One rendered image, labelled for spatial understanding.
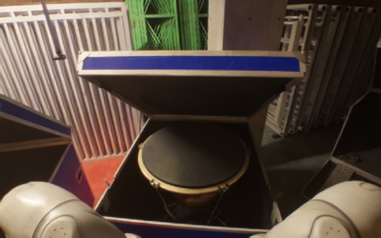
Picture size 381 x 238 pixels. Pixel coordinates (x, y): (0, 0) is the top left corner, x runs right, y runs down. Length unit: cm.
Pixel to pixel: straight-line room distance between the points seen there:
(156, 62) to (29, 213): 68
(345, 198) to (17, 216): 70
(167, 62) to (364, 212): 80
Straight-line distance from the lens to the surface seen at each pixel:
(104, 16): 261
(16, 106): 140
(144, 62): 91
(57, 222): 44
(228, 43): 188
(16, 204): 58
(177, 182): 125
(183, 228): 112
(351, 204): 53
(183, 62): 87
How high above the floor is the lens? 189
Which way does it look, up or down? 28 degrees down
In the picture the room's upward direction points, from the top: 1 degrees counter-clockwise
